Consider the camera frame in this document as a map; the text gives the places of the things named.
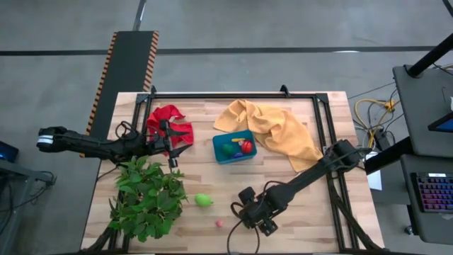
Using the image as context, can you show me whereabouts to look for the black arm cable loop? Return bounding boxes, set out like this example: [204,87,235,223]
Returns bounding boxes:
[113,120,153,142]

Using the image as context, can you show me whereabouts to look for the black power brick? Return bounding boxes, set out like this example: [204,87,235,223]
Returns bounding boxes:
[374,129,389,152]

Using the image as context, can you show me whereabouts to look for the black device blue light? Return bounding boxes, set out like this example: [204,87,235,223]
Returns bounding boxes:
[0,140,21,164]

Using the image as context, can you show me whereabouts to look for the yellow waffle towel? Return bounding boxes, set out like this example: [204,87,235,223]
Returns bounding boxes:
[213,99,323,174]

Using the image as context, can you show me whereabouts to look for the black striped floor ramp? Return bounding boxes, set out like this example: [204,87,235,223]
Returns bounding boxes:
[80,30,160,159]

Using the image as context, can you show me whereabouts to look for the blue screen device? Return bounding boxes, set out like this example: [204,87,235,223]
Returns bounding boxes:
[427,112,453,134]

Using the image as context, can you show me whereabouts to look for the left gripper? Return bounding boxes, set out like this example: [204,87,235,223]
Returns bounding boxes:
[147,119,194,169]

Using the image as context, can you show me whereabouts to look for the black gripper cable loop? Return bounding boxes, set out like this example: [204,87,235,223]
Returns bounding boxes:
[226,201,261,255]

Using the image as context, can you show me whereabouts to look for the white paper sheet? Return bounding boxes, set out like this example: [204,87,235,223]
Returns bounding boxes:
[366,151,384,191]

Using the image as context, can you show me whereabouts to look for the red cloth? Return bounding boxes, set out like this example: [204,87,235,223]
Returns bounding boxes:
[146,104,195,157]

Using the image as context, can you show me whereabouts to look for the black aluminium table frame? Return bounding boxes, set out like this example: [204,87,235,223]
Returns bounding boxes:
[79,84,386,255]

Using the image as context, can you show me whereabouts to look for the teal tupperware container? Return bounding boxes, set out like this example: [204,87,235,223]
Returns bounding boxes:
[212,130,258,165]

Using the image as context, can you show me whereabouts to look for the black backlit keyboard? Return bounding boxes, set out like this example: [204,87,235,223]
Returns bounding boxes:
[410,172,453,214]

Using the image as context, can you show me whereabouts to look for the grey desk with pole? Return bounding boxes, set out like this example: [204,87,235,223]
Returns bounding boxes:
[391,64,453,159]

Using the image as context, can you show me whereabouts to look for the light green toy fruit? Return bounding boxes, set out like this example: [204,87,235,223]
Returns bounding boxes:
[194,193,214,208]

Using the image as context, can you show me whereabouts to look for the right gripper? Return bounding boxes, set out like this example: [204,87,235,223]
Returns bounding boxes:
[237,186,279,237]

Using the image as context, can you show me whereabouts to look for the black pole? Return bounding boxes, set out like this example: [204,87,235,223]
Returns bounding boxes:
[406,33,453,78]

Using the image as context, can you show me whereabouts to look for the grey keyboard desk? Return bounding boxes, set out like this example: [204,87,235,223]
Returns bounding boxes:
[399,154,453,246]

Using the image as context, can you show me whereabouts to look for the grey metal stand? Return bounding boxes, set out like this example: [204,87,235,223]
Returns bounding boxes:
[0,157,57,255]

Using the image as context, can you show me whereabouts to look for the green leafy artificial plant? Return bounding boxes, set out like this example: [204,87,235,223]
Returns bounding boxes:
[108,155,188,244]

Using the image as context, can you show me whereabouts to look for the black diagonal bar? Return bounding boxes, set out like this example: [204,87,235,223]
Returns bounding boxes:
[363,139,413,175]

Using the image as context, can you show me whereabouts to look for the yellow floor cable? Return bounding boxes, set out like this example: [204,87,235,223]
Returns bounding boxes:
[355,98,396,149]

